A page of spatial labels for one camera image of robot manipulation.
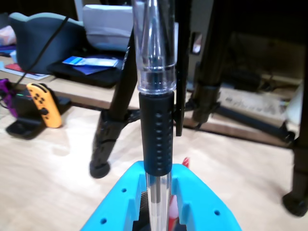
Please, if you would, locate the grey blue chair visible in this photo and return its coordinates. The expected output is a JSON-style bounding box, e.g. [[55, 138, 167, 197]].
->
[[8, 12, 85, 75]]

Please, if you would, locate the blue white paper packet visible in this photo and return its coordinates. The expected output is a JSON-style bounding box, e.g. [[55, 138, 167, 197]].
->
[[62, 55, 118, 75]]

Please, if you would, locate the black camera tripod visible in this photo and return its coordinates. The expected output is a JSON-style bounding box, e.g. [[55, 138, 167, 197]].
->
[[89, 0, 308, 216]]

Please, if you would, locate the black soft case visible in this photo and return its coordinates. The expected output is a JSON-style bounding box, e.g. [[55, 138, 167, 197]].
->
[[47, 55, 123, 89]]

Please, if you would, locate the thin black cable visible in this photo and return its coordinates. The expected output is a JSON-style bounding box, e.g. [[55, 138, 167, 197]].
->
[[13, 16, 70, 92]]

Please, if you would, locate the white plastic box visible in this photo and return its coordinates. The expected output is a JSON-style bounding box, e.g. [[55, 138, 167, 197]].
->
[[83, 4, 135, 51]]

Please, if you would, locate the black controller dock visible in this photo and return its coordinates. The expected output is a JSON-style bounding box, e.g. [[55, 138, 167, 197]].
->
[[6, 89, 72, 140]]

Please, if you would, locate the clear pen with black cap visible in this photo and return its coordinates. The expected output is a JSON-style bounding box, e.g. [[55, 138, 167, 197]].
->
[[133, 0, 186, 231]]

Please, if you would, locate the orange game controller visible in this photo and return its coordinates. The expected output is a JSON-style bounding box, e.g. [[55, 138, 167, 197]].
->
[[26, 83, 63, 128]]

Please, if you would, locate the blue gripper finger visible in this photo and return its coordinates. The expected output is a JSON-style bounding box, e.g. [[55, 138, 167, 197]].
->
[[170, 163, 243, 231], [80, 161, 146, 231]]

